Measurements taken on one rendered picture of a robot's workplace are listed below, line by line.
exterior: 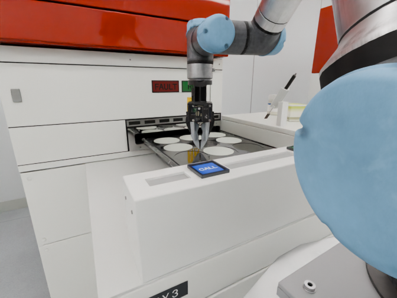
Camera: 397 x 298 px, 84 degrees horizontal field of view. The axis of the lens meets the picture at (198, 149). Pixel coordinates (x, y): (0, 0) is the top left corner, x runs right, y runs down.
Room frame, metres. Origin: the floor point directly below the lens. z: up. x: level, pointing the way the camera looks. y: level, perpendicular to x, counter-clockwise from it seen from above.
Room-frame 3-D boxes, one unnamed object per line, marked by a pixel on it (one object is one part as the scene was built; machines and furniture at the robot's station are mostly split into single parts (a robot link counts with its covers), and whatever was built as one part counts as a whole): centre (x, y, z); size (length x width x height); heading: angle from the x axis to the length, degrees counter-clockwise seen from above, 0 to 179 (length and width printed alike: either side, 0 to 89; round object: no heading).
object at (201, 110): (0.66, 0.00, 1.06); 0.09 x 0.08 x 0.12; 179
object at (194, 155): (0.78, -0.02, 0.90); 0.34 x 0.34 x 0.01; 28
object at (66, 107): (0.89, 0.25, 1.02); 0.82 x 0.03 x 0.40; 118
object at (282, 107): (0.80, -0.29, 1.03); 0.06 x 0.04 x 0.13; 28
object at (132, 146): (0.96, 0.09, 0.89); 0.44 x 0.02 x 0.10; 118
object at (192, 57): (0.67, -0.01, 1.22); 0.09 x 0.08 x 0.11; 15
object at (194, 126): (0.67, 0.01, 0.95); 0.06 x 0.03 x 0.09; 179
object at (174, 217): (0.43, -0.14, 0.89); 0.55 x 0.09 x 0.14; 118
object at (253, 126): (0.87, -0.41, 0.89); 0.62 x 0.35 x 0.14; 28
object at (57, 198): (1.19, 0.41, 0.41); 0.82 x 0.71 x 0.82; 118
